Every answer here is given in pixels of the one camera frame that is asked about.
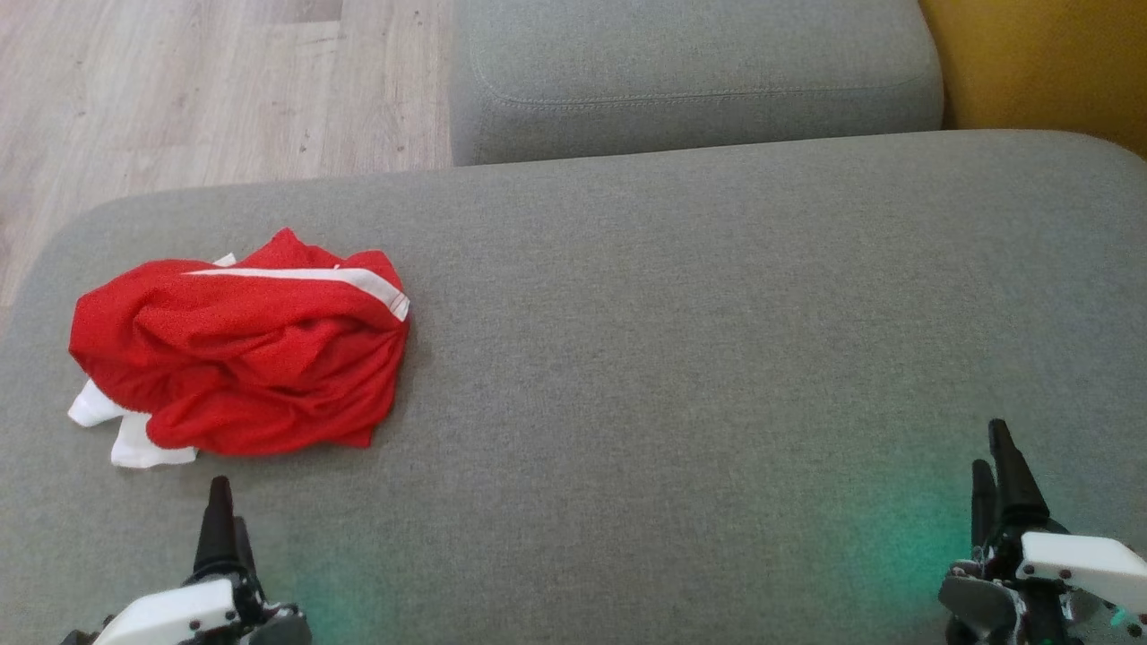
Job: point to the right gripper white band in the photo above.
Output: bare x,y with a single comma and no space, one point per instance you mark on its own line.
1084,564

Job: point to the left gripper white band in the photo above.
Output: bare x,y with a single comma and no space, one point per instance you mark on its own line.
170,618

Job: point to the red and white shirt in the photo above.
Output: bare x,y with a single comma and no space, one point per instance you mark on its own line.
134,448

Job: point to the red shorts with white stripe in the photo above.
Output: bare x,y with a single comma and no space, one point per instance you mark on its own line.
269,358

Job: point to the large grey sofa seat cushion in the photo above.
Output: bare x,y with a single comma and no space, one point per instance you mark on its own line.
681,358

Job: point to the small grey sofa cushion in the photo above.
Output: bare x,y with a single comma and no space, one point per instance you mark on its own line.
690,72

